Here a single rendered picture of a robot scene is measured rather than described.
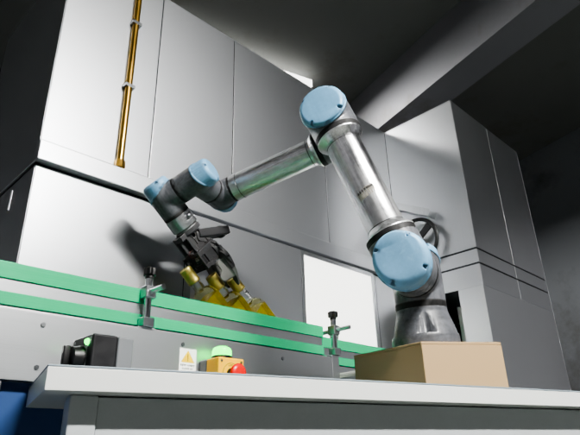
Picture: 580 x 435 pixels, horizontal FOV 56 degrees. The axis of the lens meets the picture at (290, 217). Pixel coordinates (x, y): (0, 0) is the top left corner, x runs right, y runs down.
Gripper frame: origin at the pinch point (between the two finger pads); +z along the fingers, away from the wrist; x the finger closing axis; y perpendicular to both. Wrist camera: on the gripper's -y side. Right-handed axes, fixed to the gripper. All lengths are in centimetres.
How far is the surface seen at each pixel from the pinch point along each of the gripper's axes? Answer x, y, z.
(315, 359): 15.9, 6.7, 26.8
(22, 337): 16, 59, -28
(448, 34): 18, -205, -6
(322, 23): -32, -187, -49
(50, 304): 14, 50, -29
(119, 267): -14.7, 16.6, -21.9
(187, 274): 1.4, 12.1, -11.1
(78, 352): 22, 56, -20
